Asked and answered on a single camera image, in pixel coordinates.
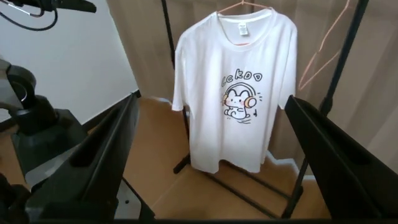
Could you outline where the black cable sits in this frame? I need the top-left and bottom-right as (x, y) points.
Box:
(0, 7), (59, 32)

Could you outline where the black clothes rack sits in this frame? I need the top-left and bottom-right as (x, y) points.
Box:
(160, 0), (370, 219)

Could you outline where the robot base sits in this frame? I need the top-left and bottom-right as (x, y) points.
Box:
(0, 57), (156, 224)

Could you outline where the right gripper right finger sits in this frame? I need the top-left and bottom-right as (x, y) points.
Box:
(284, 95), (398, 218)

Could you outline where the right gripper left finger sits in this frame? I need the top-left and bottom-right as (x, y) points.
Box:
(24, 90), (141, 220)

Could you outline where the white printed T-shirt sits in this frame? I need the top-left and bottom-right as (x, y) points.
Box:
(171, 7), (298, 174)

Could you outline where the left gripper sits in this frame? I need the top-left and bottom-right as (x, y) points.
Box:
(7, 0), (98, 14)

